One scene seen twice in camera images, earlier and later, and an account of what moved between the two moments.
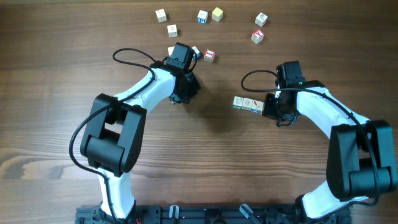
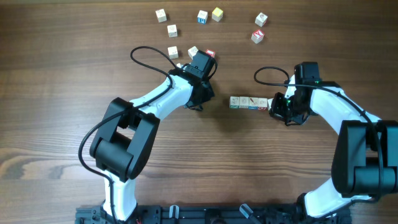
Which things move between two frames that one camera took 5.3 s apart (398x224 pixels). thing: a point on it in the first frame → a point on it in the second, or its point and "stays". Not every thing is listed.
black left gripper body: x=189 y=89 → x=208 y=93
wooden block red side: x=170 y=49 stays
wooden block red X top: x=257 y=36 stays
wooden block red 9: x=261 y=19 stays
